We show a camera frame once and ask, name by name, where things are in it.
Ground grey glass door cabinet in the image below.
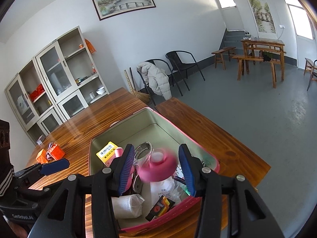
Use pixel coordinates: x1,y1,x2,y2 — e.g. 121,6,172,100
5,26,109,143

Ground white padded jacket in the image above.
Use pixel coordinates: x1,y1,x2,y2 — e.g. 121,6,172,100
137,62,172,100

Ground pink knotted foam tube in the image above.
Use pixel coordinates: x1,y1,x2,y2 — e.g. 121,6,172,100
114,144,135,193

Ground small card box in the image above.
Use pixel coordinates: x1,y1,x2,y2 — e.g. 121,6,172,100
36,135,46,145

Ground white SKIN cleanser tube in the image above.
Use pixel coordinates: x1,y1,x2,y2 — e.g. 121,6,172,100
150,177,183,206

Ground wooden ruler stick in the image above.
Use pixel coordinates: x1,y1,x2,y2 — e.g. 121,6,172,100
124,70,134,94

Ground white gauze bandage roll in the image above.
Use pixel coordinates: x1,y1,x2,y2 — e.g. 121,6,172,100
112,194,145,219

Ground hanging scroll painting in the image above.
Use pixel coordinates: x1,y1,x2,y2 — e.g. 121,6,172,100
248,0,277,39

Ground red items on shelf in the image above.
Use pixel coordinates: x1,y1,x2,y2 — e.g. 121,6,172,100
29,84,45,102

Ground orange cube heart studs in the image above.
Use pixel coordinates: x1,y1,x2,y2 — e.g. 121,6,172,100
47,143,65,161

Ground framed landscape painting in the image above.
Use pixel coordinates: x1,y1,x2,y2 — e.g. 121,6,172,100
92,0,156,20

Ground white bowl on shelf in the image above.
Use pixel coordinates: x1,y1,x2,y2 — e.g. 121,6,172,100
96,86,106,95

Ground orange cube spiral top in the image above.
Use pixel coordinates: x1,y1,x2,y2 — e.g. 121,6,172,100
36,149,48,164

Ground white green toothpaste tube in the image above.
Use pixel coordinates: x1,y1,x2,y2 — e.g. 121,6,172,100
173,171,190,196

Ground pink metal tin box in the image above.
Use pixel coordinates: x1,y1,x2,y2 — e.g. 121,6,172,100
89,107,220,236

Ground black metal chair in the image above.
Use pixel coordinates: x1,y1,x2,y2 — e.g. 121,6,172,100
136,59,183,101
165,50,205,91

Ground yellow green medicine box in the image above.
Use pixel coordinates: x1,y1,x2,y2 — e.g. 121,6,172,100
96,141,118,167

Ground wooden table with benches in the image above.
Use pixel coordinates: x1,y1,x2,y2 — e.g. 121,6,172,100
233,38,285,88

